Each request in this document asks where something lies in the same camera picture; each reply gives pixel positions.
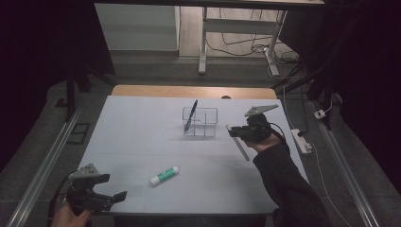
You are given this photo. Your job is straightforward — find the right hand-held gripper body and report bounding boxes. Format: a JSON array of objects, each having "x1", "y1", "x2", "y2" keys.
[{"x1": 235, "y1": 104, "x2": 280, "y2": 144}]

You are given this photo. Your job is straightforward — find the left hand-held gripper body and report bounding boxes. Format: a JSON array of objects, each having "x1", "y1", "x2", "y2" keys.
[{"x1": 64, "y1": 163, "x2": 112, "y2": 213}]

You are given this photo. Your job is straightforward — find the clear plastic pen organizer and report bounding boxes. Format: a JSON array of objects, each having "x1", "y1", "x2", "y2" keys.
[{"x1": 182, "y1": 106, "x2": 219, "y2": 138}]

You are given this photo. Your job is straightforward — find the blue pen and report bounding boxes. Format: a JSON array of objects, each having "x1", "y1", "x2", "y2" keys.
[{"x1": 183, "y1": 99, "x2": 199, "y2": 132}]

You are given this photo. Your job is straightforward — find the person's right hand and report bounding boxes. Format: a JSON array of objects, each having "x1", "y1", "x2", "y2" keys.
[{"x1": 243, "y1": 133, "x2": 284, "y2": 155}]

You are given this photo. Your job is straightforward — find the person's left hand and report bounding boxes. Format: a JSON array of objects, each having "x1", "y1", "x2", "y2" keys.
[{"x1": 50, "y1": 202, "x2": 93, "y2": 227}]

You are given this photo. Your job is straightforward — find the white power strip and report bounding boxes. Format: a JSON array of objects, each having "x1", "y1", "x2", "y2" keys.
[{"x1": 290, "y1": 128, "x2": 312, "y2": 155}]

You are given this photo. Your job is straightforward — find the white green glue stick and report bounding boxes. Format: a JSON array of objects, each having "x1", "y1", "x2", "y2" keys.
[{"x1": 149, "y1": 166, "x2": 180, "y2": 187}]

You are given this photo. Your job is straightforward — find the white table mat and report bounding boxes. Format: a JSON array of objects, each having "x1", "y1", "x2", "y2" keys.
[{"x1": 77, "y1": 95, "x2": 311, "y2": 216}]

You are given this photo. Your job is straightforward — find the wooden table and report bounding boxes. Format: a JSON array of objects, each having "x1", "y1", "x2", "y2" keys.
[{"x1": 111, "y1": 84, "x2": 278, "y2": 100}]

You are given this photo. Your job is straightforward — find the black metal stand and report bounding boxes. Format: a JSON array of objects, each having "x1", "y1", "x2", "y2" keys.
[
  {"x1": 62, "y1": 60, "x2": 118, "y2": 123},
  {"x1": 271, "y1": 60, "x2": 336, "y2": 131}
]

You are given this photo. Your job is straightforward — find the white cabinet panel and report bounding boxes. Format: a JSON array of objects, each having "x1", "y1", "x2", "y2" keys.
[{"x1": 94, "y1": 3, "x2": 182, "y2": 52}]

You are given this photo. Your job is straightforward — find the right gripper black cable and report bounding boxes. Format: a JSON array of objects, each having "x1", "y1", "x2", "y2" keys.
[{"x1": 268, "y1": 121, "x2": 291, "y2": 156}]

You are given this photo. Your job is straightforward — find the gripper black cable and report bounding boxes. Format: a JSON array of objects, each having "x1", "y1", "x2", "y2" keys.
[
  {"x1": 268, "y1": 121, "x2": 291, "y2": 156},
  {"x1": 46, "y1": 171, "x2": 78, "y2": 227}
]

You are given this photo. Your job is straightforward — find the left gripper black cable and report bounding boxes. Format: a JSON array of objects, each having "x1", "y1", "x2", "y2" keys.
[{"x1": 46, "y1": 171, "x2": 78, "y2": 227}]

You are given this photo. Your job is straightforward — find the aluminium rail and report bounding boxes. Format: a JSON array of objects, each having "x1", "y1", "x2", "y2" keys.
[
  {"x1": 310, "y1": 99, "x2": 382, "y2": 227},
  {"x1": 5, "y1": 103, "x2": 85, "y2": 227}
]

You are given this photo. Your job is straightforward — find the black plug cable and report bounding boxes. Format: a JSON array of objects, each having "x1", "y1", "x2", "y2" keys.
[{"x1": 296, "y1": 87, "x2": 309, "y2": 137}]

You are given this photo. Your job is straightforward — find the black floor frame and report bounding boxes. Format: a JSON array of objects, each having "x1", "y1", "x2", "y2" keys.
[{"x1": 67, "y1": 122, "x2": 92, "y2": 146}]

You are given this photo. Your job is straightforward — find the black floor cables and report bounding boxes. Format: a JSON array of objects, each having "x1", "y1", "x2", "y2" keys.
[{"x1": 205, "y1": 9, "x2": 300, "y2": 63}]

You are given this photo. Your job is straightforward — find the white power strip cable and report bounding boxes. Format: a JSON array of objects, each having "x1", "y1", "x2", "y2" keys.
[{"x1": 309, "y1": 143, "x2": 353, "y2": 227}]

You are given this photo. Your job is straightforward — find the white desk frame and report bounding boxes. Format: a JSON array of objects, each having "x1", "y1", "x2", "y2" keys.
[{"x1": 198, "y1": 6, "x2": 289, "y2": 77}]

